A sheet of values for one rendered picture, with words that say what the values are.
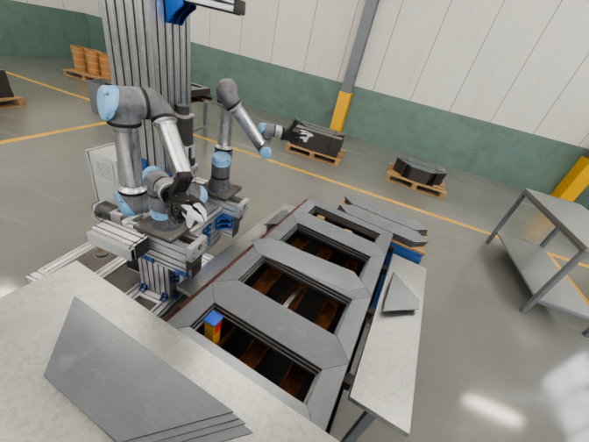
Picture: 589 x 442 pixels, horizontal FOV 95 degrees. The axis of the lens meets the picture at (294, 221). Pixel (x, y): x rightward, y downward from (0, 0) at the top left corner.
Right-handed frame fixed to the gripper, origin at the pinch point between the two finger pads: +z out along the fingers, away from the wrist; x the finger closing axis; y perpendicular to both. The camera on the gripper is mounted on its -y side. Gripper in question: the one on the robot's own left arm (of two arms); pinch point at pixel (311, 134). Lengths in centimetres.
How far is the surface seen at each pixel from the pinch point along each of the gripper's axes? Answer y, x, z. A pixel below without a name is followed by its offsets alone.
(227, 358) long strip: 42, 127, -41
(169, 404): 18, 148, -55
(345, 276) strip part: 48, 79, 23
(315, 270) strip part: 49, 75, 6
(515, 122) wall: 59, -425, 593
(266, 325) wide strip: 44, 112, -25
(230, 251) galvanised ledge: 72, 45, -44
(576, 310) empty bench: 116, 51, 318
